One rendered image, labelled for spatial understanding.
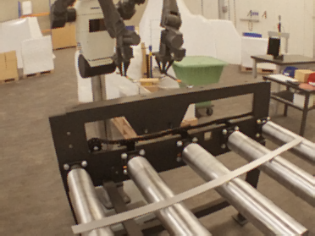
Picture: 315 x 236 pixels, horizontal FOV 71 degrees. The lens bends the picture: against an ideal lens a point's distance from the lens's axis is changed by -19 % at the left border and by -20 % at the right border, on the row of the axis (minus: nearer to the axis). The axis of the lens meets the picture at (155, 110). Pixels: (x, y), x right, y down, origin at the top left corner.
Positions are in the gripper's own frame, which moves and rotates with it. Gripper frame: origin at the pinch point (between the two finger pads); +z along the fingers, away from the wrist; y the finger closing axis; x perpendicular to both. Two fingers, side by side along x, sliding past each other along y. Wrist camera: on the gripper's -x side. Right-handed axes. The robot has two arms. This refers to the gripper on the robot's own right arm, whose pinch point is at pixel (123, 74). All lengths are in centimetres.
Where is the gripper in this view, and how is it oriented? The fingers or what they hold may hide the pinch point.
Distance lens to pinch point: 129.0
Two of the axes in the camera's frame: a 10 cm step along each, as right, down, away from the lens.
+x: -3.9, -3.0, 8.7
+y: 9.2, -1.6, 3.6
